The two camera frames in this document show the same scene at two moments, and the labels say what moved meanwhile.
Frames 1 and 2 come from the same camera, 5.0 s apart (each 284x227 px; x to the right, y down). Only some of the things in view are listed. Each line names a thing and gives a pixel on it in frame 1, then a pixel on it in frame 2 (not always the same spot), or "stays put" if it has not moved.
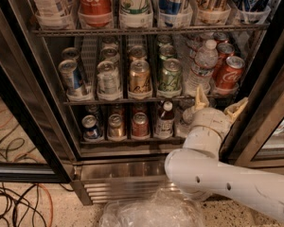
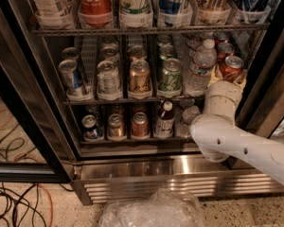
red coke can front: (231, 73) stays put
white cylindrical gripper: (212, 119) to (226, 90)
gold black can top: (212, 5) stays put
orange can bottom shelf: (139, 126) stays put
